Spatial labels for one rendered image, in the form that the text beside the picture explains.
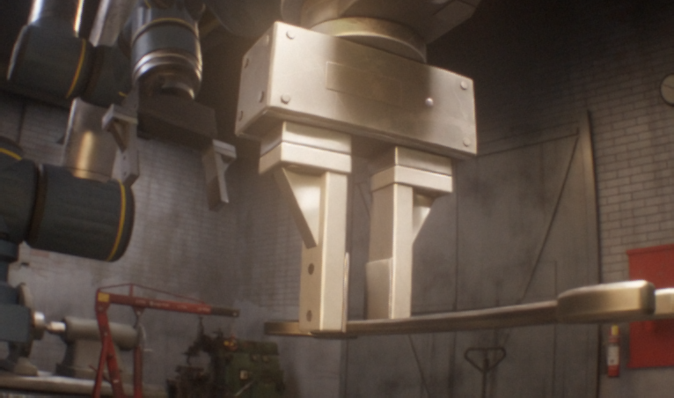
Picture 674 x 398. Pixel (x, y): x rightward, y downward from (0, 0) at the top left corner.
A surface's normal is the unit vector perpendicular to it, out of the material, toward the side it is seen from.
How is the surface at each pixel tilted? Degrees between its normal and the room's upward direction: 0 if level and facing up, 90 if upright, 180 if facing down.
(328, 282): 90
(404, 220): 90
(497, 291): 90
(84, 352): 73
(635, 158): 90
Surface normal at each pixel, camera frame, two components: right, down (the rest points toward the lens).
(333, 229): 0.46, -0.20
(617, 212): -0.72, -0.20
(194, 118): 0.66, -0.54
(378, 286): -0.88, -0.15
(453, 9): -0.04, 0.97
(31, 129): 0.69, -0.15
